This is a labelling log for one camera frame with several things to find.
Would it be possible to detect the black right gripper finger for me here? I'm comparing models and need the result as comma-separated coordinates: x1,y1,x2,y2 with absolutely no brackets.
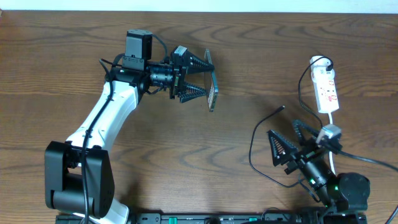
292,119,319,145
267,130,298,166

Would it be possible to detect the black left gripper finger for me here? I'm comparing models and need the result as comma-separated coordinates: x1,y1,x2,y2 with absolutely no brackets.
178,82,206,103
187,52,215,74

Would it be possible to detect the Galaxy smartphone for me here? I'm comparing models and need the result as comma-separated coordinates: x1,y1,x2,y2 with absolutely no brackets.
203,49,219,113

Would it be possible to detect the white power strip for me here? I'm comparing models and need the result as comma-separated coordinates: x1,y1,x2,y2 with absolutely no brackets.
310,55,339,114

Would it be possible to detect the black USB-C charging cable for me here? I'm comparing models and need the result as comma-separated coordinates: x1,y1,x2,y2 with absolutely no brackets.
248,56,335,189

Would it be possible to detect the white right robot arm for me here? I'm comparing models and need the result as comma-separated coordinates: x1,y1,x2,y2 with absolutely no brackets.
267,120,370,213

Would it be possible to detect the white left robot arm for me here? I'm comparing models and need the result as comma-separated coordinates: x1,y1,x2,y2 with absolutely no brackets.
44,29,218,223

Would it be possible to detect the white power strip cord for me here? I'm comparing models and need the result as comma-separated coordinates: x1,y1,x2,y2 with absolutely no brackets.
327,112,336,175

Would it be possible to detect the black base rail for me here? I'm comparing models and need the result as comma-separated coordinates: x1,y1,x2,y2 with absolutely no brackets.
55,212,368,224

